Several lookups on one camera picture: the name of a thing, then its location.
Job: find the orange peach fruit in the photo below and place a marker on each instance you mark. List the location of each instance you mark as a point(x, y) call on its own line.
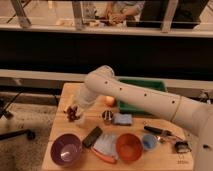
point(110, 101)

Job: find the blue sponge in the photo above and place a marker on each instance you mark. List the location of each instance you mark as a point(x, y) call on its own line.
point(122, 119)

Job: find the orange carrot toy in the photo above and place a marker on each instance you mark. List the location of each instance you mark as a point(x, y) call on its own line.
point(103, 157)

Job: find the green plastic bin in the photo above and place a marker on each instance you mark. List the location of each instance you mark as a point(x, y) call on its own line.
point(126, 108)

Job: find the black rectangular remote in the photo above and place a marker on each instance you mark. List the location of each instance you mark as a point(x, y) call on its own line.
point(90, 139)

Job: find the light blue cloth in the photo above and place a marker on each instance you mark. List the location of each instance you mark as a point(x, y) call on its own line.
point(105, 144)

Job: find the black chair base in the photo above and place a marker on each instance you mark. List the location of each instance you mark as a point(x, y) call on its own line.
point(11, 132)

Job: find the black handled tool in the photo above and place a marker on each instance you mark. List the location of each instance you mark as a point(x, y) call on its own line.
point(158, 130)

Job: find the wooden board table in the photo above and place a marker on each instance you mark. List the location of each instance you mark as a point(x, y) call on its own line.
point(161, 158)

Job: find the white paper cup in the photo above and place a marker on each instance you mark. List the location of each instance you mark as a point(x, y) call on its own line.
point(80, 121)

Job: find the purple bowl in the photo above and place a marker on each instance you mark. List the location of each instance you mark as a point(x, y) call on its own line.
point(66, 150)

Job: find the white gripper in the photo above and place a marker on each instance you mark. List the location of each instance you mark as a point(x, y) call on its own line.
point(76, 107)

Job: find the small black silver object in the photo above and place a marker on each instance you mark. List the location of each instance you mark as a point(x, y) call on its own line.
point(182, 147)

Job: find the orange bowl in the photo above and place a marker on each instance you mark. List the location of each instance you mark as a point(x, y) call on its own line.
point(129, 147)

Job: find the small metal cup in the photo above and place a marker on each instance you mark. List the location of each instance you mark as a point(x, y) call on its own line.
point(107, 116)

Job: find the blue small cup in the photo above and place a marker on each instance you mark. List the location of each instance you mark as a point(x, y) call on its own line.
point(149, 142)

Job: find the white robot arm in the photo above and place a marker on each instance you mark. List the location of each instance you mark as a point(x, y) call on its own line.
point(191, 115)

